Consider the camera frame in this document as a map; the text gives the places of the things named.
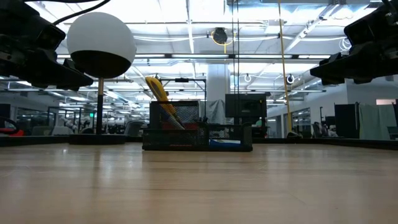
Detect black background rig frame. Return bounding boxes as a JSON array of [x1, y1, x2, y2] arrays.
[[156, 77, 208, 102]]

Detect yellow hanging cable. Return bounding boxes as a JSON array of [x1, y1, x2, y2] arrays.
[[277, 0, 294, 133]]

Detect grey green cloth panel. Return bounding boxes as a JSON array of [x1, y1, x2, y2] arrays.
[[359, 104, 393, 141]]

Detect black table frame rails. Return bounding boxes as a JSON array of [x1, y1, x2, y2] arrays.
[[0, 134, 398, 151]]

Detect black ceiling cable reel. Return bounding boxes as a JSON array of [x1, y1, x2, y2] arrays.
[[212, 27, 229, 45]]

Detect grey office chair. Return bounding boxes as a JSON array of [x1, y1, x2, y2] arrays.
[[124, 119, 146, 138]]

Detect blue sticky note pad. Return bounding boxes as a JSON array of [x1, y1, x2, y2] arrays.
[[209, 139, 243, 147]]

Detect white globe lamp black base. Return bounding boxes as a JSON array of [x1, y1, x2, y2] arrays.
[[66, 11, 137, 145]]

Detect grey covered equipment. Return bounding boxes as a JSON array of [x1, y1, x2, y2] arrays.
[[205, 99, 226, 125]]

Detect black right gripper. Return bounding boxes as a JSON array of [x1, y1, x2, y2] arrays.
[[310, 6, 398, 86]]

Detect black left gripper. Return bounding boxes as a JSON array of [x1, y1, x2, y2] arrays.
[[0, 6, 93, 91]]

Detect black partition panel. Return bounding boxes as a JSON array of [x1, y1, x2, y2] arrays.
[[334, 102, 361, 139]]

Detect red cart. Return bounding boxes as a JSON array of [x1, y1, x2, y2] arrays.
[[0, 115, 25, 137]]

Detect black mesh desk organizer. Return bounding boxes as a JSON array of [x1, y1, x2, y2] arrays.
[[142, 100, 253, 152]]

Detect black monitor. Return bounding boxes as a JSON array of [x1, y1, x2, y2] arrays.
[[224, 93, 267, 118]]

